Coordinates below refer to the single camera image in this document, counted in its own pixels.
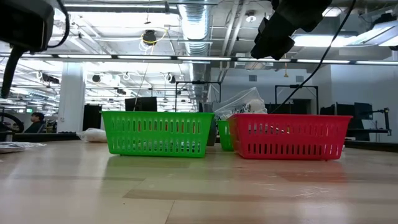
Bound clear handwritten vanity pack bag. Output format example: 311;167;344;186
213;86;268;121

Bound person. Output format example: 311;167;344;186
24;111;46;134

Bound black background robot workstation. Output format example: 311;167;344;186
319;101;392;141

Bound clear bag of cotton swabs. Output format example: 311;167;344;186
76;127;108;143

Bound white square pillar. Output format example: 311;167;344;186
57;62;86;134

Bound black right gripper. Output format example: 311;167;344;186
250;0;332;62

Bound black aluminium table frame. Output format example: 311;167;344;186
0;52;398;153

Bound tall black cabinet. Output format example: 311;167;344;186
82;104;103;131

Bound clear bag black hair ties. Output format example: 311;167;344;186
0;141;46;155

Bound silver ventilation duct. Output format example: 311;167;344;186
178;0;213;103

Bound green slotted plastic basket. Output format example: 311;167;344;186
101;111;215;158
216;120;234;152

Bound black background rig frame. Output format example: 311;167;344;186
175;80;222;113
274;84;320;114

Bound bright ceiling light panel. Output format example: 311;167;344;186
292;20;398;48

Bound black computer monitor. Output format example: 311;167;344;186
124;96;158;113

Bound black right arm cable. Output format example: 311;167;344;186
269;0;357;114

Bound black overhead camera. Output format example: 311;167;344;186
142;29;158;46

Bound red slotted plastic basket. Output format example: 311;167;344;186
226;113;354;161

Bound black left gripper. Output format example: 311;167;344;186
0;0;55;99

